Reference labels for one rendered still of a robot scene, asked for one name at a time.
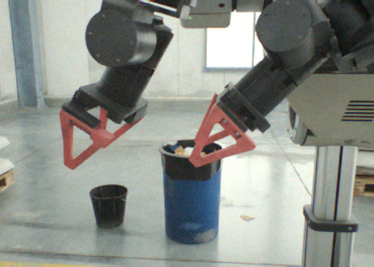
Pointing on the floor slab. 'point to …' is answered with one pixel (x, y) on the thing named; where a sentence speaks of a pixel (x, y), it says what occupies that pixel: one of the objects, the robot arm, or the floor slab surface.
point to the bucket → (108, 204)
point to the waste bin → (190, 194)
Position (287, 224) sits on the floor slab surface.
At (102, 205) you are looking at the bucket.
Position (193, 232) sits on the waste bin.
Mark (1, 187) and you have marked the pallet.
